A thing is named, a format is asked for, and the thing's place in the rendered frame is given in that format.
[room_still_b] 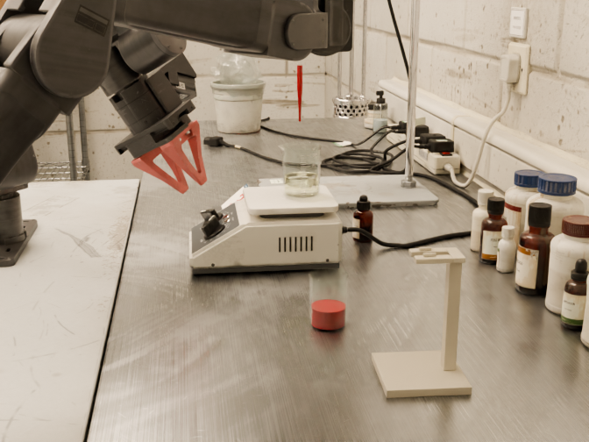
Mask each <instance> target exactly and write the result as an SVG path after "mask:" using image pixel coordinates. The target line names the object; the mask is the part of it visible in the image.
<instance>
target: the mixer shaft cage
mask: <svg viewBox="0 0 589 442"><path fill-rule="evenodd" d="M355 2H356V0H353V29H352V50H351V51H350V69H349V93H348V94H347V95H344V96H341V88H342V52H338V57H337V96H334V97H332V99H331V102H333V103H334V114H333V115H332V117H334V118H341V119H363V118H368V117H369V115H368V104H369V103H370V100H371V98H370V97H368V96H366V95H365V68H366V32H367V0H364V7H363V46H362V83H361V96H358V95H355V94H354V93H353V81H354V38H355ZM350 116H352V117H350Z"/></svg>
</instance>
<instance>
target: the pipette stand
mask: <svg viewBox="0 0 589 442"><path fill-rule="evenodd" d="M408 253H409V255H410V256H411V257H414V262H415V264H441V263H446V275H445V291H444V321H443V337H442V350H438V351H414V352H391V353H372V362H373V365H374V367H375V370H376V372H377V375H378V377H379V379H380V383H381V386H382V388H383V390H384V392H385V395H386V397H387V398H395V397H417V396H458V395H471V394H472V386H471V384H470V382H468V380H467V379H466V377H465V375H464V373H463V372H462V370H461V368H460V367H459V365H458V363H457V347H458V319H459V305H460V289H461V275H462V263H465V256H464V255H463V254H462V253H461V252H459V250H458V249H457V248H456V247H445V248H431V247H419V248H411V249H408Z"/></svg>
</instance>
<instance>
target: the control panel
mask: <svg viewBox="0 0 589 442"><path fill-rule="evenodd" d="M218 213H223V215H224V216H225V215H228V216H227V217H225V218H224V217H222V218H221V219H220V220H219V223H220V224H222V225H224V226H225V228H224V229H223V230H222V231H221V232H220V233H219V234H217V235H216V236H215V237H214V238H212V239H204V237H203V236H204V233H203V232H202V230H201V228H202V227H203V223H204V222H205V220H204V221H202V222H201V223H200V224H198V225H196V226H194V227H192V228H191V241H192V253H194V252H196V251H198V250H200V249H201V248H203V247H205V246H206V245H208V244H209V243H211V242H213V241H214V240H216V239H218V238H220V237H222V236H223V235H224V234H226V233H227V232H230V231H231V230H233V229H235V228H237V227H238V226H239V222H238V214H237V209H236V205H235V203H233V204H231V205H229V206H228V207H226V208H224V209H223V210H220V211H219V212H218ZM226 218H228V219H229V220H228V221H226V222H224V220H225V219H226Z"/></svg>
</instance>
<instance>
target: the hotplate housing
mask: <svg viewBox="0 0 589 442"><path fill-rule="evenodd" d="M234 203H235V205H236V209H237V214H238V222H239V226H238V227H237V228H235V229H233V230H231V231H230V232H227V233H226V234H224V235H223V236H222V237H220V238H218V239H216V240H214V241H213V242H211V243H209V244H208V245H206V246H205V247H203V248H201V249H200V250H198V251H196V252H194V253H192V241H191V232H189V266H190V267H192V274H219V273H239V272H260V271H281V270H302V269H317V268H322V267H334V268H339V261H340V260H342V234H344V233H347V227H346V226H343V223H342V221H341V220H340V218H339V217H338V215H337V213H336V212H330V213H303V214H278V215H251V214H249V213H248V212H247V209H246V205H245V200H244V199H242V200H240V201H236V202H234Z"/></svg>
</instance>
